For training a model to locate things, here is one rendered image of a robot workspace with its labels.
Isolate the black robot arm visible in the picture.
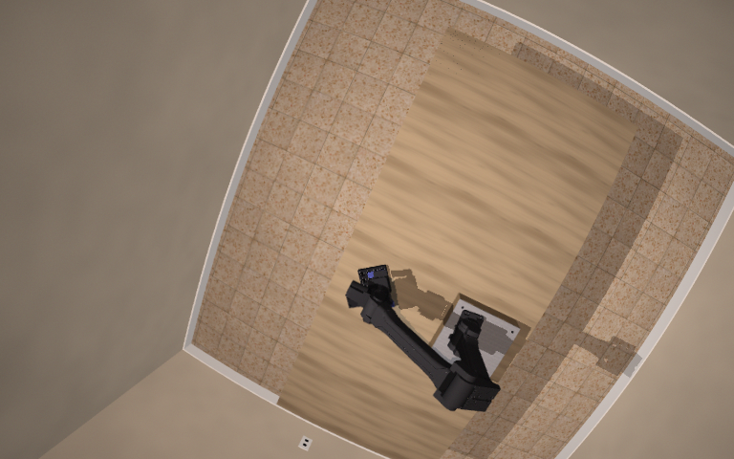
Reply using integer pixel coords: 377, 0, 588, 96
345, 280, 501, 412

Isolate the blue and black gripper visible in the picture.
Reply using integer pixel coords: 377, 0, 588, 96
367, 269, 395, 308

